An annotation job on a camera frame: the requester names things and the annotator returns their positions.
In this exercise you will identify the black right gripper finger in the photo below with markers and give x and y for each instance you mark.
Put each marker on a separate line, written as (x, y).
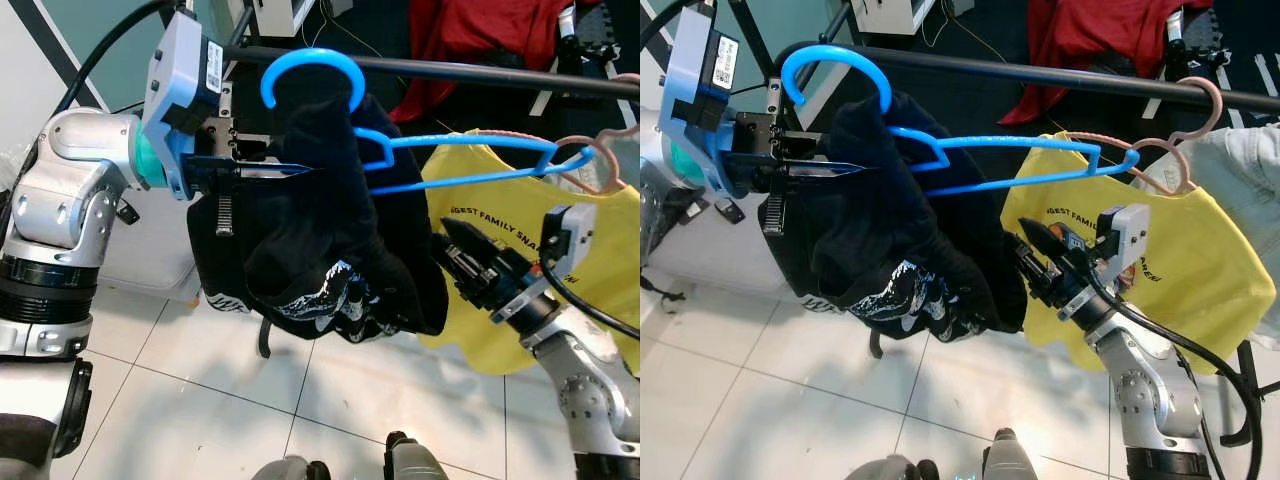
(472, 245)
(1045, 245)
(1037, 270)
(460, 270)

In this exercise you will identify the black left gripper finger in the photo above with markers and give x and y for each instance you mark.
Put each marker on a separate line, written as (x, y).
(270, 172)
(820, 171)

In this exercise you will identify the black t-shirt white print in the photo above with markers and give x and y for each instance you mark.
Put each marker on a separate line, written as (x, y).
(330, 240)
(880, 240)

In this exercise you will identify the blue plastic clothes hanger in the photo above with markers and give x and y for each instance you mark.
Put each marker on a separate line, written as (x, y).
(835, 52)
(312, 54)

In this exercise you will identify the pink clothes hanger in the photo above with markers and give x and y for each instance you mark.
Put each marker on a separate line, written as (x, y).
(1219, 105)
(621, 165)

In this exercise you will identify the yellow cartoon print t-shirt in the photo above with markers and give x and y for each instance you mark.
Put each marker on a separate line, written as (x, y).
(1200, 260)
(520, 215)

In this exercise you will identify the small black device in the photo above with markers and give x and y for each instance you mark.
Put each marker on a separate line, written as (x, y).
(728, 210)
(128, 210)

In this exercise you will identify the white box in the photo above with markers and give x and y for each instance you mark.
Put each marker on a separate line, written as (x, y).
(285, 15)
(900, 12)

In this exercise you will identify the black metal clothes rack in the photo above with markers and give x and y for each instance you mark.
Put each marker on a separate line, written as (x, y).
(1000, 69)
(450, 71)

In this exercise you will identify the pale grey garment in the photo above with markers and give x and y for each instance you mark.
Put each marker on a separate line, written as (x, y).
(1250, 180)

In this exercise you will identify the black white device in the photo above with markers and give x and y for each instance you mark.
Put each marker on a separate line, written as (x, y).
(1180, 35)
(568, 30)

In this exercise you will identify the red draped cloth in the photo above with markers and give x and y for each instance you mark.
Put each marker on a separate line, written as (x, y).
(480, 30)
(1100, 30)

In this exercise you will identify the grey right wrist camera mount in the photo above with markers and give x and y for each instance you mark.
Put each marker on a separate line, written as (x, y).
(1125, 240)
(570, 245)

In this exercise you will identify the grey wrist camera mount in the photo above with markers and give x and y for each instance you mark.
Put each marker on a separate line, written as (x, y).
(170, 80)
(1125, 240)
(690, 75)
(570, 245)

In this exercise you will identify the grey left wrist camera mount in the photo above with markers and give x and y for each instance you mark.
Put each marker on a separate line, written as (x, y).
(170, 80)
(690, 75)

